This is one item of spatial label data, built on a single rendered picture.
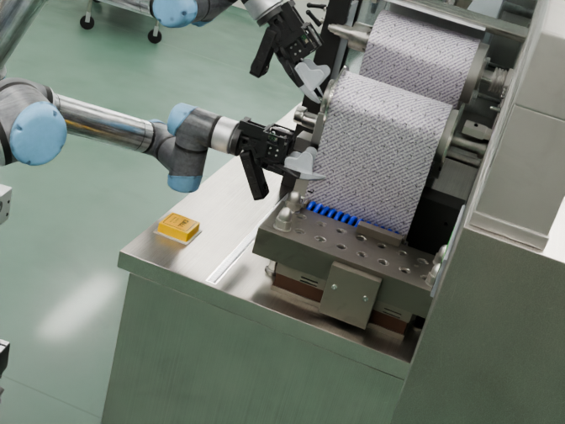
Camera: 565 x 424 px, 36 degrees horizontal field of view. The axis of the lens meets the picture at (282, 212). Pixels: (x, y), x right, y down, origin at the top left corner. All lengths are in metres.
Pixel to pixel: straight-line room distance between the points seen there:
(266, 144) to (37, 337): 1.45
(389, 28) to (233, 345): 0.79
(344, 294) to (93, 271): 1.88
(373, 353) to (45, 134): 0.75
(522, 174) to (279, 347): 0.93
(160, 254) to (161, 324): 0.15
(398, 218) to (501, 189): 0.94
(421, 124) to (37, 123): 0.75
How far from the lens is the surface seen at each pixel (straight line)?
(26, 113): 1.68
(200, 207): 2.04
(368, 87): 1.82
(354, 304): 1.71
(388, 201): 1.85
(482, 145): 1.83
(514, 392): 1.02
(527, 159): 0.92
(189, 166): 1.93
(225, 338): 1.79
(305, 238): 1.73
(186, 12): 1.74
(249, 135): 1.87
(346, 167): 1.84
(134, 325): 1.87
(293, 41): 1.82
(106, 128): 1.94
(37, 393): 2.84
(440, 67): 2.00
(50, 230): 3.69
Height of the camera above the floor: 1.79
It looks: 25 degrees down
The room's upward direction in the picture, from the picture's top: 15 degrees clockwise
